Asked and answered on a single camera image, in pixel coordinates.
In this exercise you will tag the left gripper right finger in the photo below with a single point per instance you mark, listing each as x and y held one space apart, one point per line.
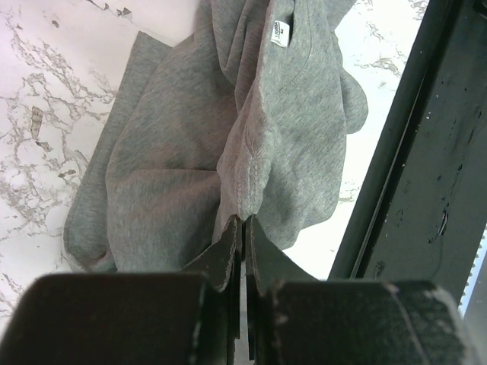
293 318

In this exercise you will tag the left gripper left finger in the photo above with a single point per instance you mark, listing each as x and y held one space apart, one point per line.
185 317

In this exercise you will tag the grey t-shirt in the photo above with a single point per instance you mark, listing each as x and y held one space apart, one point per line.
247 116

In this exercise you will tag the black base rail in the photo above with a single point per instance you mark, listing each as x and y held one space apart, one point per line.
421 210

